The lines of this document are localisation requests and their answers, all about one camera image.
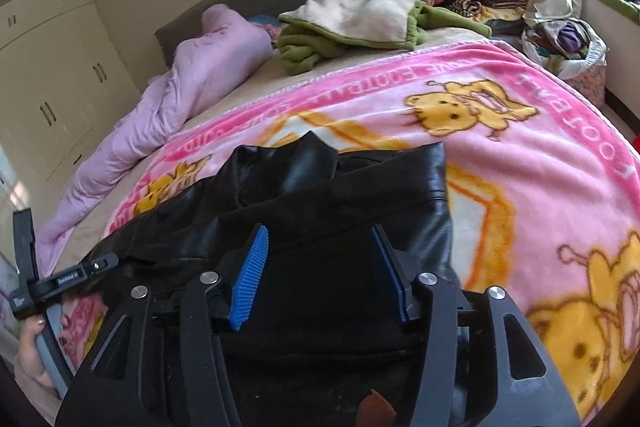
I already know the pink storage box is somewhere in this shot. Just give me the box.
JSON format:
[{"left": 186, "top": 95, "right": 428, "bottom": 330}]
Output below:
[{"left": 572, "top": 59, "right": 608, "bottom": 108}]

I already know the pink bear printed blanket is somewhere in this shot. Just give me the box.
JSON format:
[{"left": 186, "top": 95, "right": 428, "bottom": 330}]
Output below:
[{"left": 60, "top": 38, "right": 640, "bottom": 423}]

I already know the person's left hand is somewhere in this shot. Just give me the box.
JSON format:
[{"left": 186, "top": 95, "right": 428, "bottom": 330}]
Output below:
[{"left": 14, "top": 313, "right": 75, "bottom": 392}]

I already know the bag of clothes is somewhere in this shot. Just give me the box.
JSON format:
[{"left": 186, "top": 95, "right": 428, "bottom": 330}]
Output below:
[{"left": 522, "top": 17, "right": 608, "bottom": 80}]

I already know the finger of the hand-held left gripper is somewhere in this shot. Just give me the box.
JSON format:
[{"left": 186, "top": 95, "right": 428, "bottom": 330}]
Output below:
[{"left": 91, "top": 253, "right": 122, "bottom": 278}]

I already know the light pink duvet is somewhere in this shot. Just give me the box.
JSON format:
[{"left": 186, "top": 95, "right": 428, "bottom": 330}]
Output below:
[{"left": 37, "top": 3, "right": 276, "bottom": 253}]

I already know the folded colourful bedding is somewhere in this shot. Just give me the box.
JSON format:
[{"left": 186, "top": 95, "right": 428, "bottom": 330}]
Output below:
[{"left": 247, "top": 14, "right": 287, "bottom": 46}]

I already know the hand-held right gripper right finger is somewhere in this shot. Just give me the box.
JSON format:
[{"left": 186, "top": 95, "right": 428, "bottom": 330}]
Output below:
[{"left": 369, "top": 225, "right": 583, "bottom": 427}]

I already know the black leather jacket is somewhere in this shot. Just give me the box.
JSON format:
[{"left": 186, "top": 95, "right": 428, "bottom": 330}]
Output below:
[{"left": 102, "top": 130, "right": 471, "bottom": 427}]

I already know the cream wardrobe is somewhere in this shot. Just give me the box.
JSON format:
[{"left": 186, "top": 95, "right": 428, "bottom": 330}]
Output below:
[{"left": 0, "top": 0, "right": 143, "bottom": 182}]

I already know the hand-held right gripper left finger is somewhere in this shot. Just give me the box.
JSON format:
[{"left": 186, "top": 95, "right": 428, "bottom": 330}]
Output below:
[{"left": 55, "top": 223, "right": 272, "bottom": 427}]

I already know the green and cream blanket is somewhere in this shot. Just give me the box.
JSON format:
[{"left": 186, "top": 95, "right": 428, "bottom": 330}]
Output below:
[{"left": 276, "top": 0, "right": 493, "bottom": 75}]

